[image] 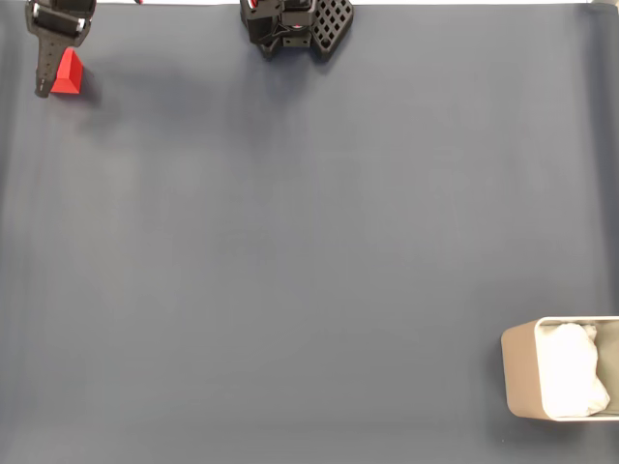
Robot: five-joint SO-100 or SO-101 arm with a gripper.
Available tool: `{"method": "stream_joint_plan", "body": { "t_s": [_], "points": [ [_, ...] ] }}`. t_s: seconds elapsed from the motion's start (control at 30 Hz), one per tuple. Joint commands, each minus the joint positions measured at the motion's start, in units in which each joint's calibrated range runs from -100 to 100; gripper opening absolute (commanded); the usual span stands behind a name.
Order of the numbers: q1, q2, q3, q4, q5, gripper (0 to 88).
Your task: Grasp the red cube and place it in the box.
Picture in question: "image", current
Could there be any red cube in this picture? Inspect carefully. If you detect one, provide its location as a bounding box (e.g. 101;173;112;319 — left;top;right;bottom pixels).
49;47;84;97

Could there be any beige metal box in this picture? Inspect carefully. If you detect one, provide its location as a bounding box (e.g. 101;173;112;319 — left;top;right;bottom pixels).
500;316;619;422

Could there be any dark grey table mat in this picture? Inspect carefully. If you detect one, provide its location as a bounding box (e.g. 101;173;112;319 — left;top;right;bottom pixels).
0;3;619;464

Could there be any white crumpled paper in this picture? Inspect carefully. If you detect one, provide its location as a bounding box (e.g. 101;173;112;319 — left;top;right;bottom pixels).
539;322;611;420

